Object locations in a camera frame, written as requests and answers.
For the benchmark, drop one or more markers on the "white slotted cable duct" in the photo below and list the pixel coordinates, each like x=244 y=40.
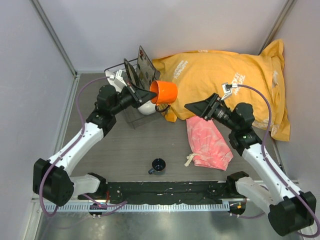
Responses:
x=90 y=207

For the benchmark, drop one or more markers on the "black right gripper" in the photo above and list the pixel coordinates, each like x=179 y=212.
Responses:
x=205 y=108

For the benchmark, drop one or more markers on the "square floral plate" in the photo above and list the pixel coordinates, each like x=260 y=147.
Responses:
x=145 y=70

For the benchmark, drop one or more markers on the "orange glass mug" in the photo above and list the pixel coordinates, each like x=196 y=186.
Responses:
x=166 y=94

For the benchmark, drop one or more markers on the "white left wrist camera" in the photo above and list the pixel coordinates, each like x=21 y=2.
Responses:
x=117 y=79

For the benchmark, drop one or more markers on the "green rimmed white plate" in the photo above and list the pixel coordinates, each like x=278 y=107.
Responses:
x=108 y=75

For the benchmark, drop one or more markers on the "brown checkered rim plate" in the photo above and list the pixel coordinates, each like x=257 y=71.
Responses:
x=132 y=75

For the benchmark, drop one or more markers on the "grey wire dish rack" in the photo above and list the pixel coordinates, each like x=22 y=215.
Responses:
x=132 y=116

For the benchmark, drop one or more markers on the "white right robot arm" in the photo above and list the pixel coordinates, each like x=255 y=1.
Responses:
x=287 y=207

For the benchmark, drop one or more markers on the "dark blue mug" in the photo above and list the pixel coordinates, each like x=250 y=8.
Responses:
x=158 y=167

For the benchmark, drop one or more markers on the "pink patterned cloth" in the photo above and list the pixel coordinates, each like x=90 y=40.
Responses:
x=208 y=146

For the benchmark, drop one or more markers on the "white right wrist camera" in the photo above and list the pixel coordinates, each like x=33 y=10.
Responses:
x=227 y=90

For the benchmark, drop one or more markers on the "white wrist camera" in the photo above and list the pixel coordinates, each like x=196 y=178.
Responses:
x=117 y=79
x=227 y=90

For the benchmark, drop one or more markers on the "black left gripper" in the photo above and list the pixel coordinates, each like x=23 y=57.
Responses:
x=138 y=96

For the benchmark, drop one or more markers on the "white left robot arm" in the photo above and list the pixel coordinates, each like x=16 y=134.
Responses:
x=51 y=177

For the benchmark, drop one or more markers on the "white bowl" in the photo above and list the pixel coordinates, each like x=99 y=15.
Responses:
x=147 y=108

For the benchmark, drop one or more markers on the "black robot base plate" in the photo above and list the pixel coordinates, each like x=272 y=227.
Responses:
x=167 y=192

